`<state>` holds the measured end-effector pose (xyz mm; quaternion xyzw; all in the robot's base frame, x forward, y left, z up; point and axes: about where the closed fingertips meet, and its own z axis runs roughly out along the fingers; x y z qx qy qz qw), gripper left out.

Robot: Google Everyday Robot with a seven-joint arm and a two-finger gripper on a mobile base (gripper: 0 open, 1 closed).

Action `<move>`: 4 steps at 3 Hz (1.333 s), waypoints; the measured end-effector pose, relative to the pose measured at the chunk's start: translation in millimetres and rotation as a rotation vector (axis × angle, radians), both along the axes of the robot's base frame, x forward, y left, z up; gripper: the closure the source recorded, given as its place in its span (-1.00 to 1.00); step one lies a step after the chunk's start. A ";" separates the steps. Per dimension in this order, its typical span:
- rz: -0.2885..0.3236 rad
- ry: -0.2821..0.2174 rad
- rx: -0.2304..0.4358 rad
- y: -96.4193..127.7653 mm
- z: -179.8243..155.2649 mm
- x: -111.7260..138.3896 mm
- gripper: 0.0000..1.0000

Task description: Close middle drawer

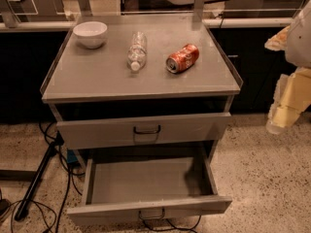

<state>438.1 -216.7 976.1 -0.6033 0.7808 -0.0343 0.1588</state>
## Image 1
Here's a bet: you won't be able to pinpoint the grey drawer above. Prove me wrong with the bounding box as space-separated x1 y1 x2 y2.
57 113 231 150
68 143 231 225

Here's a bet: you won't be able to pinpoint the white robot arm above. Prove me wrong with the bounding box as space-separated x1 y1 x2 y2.
264 1 311 135

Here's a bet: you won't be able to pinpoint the grey drawer cabinet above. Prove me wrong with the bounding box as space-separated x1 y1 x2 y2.
39 14 244 172

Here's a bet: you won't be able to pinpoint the grey top drawer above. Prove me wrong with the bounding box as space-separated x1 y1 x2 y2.
57 113 231 150

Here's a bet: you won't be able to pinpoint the orange soda can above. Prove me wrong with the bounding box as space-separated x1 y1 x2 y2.
166 44 199 74

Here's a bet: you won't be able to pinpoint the clear acrylic barrier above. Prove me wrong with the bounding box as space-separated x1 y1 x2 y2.
1 0 310 28

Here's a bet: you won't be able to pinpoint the clear plastic water bottle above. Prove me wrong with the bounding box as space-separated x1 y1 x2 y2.
127 32 147 73

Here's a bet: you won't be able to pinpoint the white ceramic bowl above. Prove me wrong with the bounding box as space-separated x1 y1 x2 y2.
73 21 108 49

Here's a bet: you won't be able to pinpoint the blue box behind cabinet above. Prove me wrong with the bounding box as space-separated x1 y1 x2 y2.
67 150 78 164

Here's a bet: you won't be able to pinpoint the black pole on floor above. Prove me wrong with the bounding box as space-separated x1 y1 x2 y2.
15 135 63 221

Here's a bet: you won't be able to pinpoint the black cable under cabinet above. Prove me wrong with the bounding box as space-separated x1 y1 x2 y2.
142 215 202 233

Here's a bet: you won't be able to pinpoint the black floor cables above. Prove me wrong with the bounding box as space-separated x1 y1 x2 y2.
9 121 86 233

